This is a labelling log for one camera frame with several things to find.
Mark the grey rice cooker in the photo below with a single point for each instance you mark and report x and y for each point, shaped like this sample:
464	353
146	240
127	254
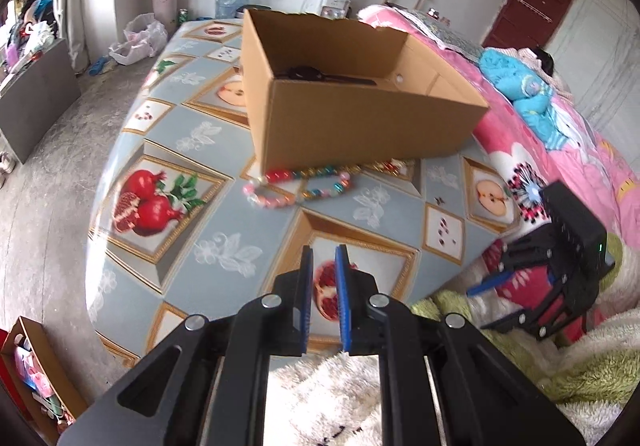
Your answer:
252	9

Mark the dark red door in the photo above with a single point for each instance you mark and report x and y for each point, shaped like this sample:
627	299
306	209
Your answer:
530	6

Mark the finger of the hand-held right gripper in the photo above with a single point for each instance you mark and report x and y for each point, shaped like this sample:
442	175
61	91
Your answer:
525	318
525	258

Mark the brown cardboard box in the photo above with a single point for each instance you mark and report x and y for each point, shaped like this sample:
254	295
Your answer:
350	126

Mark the pink floral blanket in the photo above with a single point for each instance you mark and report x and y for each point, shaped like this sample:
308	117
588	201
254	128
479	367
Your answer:
500	136

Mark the white plastic bag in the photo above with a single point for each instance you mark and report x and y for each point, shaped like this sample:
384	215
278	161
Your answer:
140	38

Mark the dark cloth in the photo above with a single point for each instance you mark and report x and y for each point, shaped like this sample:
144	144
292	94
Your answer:
542	60

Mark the green can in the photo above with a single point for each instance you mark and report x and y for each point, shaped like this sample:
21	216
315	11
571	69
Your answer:
183	16

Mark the cardboard box of clutter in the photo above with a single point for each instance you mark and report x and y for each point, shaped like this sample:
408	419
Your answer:
30	326

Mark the blue cloth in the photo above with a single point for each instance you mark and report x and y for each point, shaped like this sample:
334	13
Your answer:
98	66

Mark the white door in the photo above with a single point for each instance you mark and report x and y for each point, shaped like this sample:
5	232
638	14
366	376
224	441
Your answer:
590	26

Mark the black wristwatch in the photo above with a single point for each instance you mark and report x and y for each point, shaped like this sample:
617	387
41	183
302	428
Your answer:
305	72

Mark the white fluffy robe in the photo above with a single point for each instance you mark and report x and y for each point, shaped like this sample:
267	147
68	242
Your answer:
325	401

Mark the green fluffy cloth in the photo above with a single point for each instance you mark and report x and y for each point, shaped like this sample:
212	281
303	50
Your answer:
510	356

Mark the blue folded blanket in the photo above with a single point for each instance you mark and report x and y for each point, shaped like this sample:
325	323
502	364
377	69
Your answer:
515	81

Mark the grey patterned pillow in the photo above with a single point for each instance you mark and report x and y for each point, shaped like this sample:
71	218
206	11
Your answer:
450	36

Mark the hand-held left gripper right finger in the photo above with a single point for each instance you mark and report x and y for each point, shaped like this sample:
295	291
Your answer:
342	306

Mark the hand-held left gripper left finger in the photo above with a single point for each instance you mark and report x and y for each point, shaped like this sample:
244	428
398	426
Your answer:
307	301

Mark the grey cabinet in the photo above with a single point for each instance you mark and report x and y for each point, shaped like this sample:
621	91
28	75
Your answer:
35	101

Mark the pile of clothes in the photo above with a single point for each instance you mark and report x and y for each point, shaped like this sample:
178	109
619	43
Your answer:
30	21

